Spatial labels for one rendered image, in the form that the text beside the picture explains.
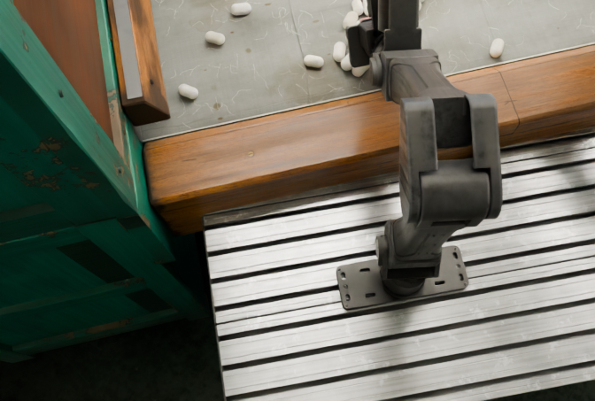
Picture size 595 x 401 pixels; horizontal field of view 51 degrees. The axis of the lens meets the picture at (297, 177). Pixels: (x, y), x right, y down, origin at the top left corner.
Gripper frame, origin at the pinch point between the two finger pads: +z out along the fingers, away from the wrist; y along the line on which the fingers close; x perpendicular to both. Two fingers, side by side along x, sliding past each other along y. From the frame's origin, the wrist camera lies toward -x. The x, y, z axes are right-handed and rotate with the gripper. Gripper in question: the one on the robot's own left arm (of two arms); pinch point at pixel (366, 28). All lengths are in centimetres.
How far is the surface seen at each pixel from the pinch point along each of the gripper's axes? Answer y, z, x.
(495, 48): -19.6, -6.8, 5.8
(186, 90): 31.5, -3.1, 3.1
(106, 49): 40.8, -8.6, -7.4
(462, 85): -11.9, -11.4, 9.1
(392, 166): 1.3, -12.9, 20.0
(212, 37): 25.5, 3.8, -2.8
